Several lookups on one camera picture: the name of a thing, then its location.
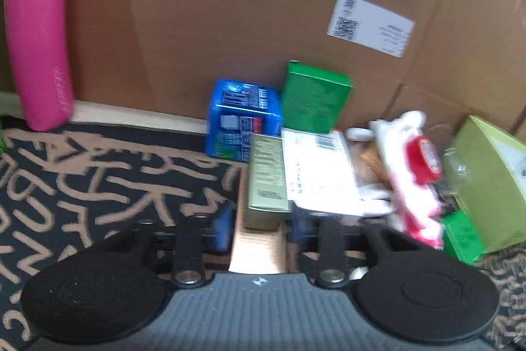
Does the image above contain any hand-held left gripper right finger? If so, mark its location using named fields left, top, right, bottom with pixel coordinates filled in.
left=288, top=217, right=416, bottom=290

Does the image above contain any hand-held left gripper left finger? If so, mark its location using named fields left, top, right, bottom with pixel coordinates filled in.
left=110, top=208, right=237, bottom=290

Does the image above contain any rose gold box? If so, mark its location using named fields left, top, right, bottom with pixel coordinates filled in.
left=228, top=220, right=288, bottom=275

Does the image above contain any blue tissue packet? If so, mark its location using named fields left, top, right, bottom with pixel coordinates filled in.
left=205, top=78, right=285, bottom=163

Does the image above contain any small green box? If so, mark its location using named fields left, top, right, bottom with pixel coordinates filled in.
left=441, top=210, right=486, bottom=265

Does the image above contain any light green cardboard box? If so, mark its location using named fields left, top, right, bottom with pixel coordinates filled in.
left=441, top=114, right=526, bottom=254

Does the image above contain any white printed box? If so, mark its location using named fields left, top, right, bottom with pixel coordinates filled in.
left=280, top=128, right=367, bottom=218

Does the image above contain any white pink plastic packet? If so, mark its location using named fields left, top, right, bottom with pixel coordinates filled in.
left=344, top=110, right=447, bottom=251

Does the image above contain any black and tan patterned mat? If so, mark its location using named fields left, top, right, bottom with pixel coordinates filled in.
left=0, top=121, right=526, bottom=351

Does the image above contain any large green box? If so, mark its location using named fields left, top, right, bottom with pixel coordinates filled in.
left=280, top=61, right=354, bottom=135

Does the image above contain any clear plastic cup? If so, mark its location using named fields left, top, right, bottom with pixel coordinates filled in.
left=431, top=123, right=470, bottom=193

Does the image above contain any white shipping label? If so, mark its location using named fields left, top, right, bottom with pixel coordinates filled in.
left=326, top=0, right=416, bottom=59

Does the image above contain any large brown cardboard box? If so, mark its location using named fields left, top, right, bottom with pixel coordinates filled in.
left=0, top=0, right=526, bottom=154

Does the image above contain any pink bottle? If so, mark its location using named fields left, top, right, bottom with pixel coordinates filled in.
left=4, top=0, right=75, bottom=132

